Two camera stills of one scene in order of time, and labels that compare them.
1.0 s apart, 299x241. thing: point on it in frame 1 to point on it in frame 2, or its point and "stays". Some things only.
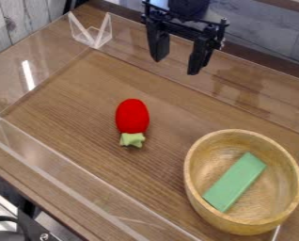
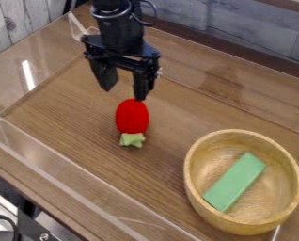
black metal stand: (31, 230) stays
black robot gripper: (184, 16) to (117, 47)
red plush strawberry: (132, 118) stays
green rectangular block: (227, 192) stays
